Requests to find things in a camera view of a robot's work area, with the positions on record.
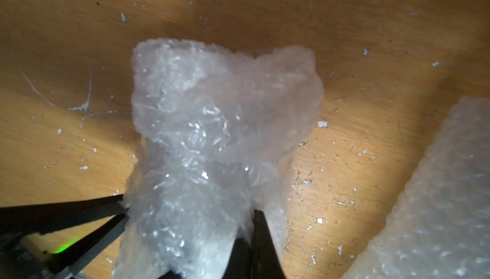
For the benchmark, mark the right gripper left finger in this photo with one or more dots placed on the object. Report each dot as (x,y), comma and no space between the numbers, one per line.
(239,264)

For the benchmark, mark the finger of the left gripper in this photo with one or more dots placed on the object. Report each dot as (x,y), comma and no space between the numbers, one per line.
(72,260)
(49,218)

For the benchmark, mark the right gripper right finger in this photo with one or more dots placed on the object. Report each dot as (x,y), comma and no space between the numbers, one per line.
(264,259)

